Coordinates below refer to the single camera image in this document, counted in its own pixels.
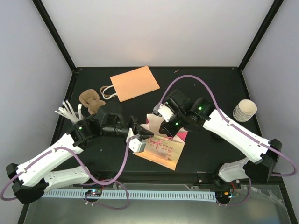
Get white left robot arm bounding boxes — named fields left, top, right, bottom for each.
left=5, top=102, right=154, bottom=204

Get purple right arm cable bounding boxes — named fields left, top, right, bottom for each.
left=158, top=74, right=297, bottom=177

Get stack of paper cups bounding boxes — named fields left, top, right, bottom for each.
left=233, top=99, right=257, bottom=122

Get white straws bundle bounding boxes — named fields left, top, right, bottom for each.
left=55, top=99, right=84, bottom=124

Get light blue cable duct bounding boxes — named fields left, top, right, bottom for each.
left=43, top=189, right=216, bottom=202

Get black frame post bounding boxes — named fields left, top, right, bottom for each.
left=238, top=0, right=284, bottom=72
left=32, top=0, right=76, bottom=71

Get cream cakes paper bag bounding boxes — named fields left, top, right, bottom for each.
left=134, top=113, right=188, bottom=170

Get brown pulp cup carriers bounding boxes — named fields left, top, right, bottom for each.
left=79, top=89, right=106, bottom=115

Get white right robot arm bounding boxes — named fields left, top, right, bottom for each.
left=153, top=90, right=282, bottom=188

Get black frame post left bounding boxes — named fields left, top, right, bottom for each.
left=32, top=0, right=76, bottom=71

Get black frame post right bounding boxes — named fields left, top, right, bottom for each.
left=238, top=0, right=284, bottom=72

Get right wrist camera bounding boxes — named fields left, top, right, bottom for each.
left=153, top=103, right=174, bottom=122

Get plain brown paper bag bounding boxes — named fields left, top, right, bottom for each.
left=100, top=66, right=160, bottom=102

